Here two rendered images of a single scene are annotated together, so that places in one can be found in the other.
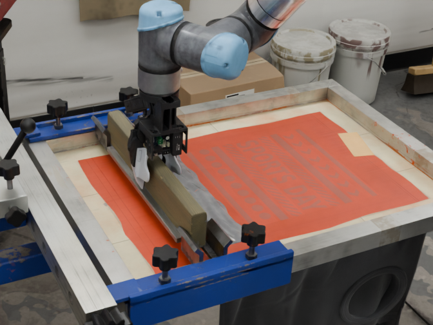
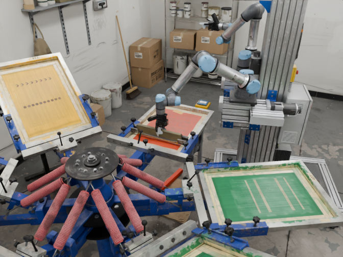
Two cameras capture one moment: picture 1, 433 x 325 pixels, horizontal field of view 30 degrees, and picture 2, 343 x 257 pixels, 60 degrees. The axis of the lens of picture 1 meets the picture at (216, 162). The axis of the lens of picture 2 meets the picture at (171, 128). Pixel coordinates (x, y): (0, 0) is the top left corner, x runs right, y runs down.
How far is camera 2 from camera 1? 1.46 m
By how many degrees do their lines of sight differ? 31
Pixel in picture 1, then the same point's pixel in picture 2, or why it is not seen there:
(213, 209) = not seen: hidden behind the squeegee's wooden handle
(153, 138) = (164, 123)
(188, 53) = (171, 103)
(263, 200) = (176, 129)
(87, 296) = (181, 155)
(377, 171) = (188, 115)
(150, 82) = (162, 112)
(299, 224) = (188, 130)
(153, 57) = (162, 106)
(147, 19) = (161, 99)
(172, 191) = (171, 133)
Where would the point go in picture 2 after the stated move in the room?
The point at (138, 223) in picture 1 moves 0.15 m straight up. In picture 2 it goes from (162, 144) to (161, 128)
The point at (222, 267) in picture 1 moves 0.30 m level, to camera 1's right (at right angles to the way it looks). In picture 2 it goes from (190, 142) to (217, 130)
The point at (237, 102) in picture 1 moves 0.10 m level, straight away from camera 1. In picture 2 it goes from (149, 112) to (144, 108)
